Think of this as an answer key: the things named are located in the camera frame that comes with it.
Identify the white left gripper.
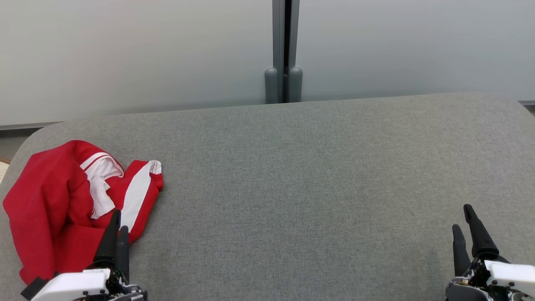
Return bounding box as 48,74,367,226
31,210,148,301

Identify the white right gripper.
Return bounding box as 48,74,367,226
445,204,535,301

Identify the red Bulls 23 jersey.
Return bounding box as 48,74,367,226
3,140,126,285

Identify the grey fabric sofa cushion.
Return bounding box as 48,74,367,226
0,92,535,301

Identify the grey cylindrical post foot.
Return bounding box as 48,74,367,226
265,68,279,105
288,67,303,103

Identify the grey partition post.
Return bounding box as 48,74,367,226
273,0,301,103

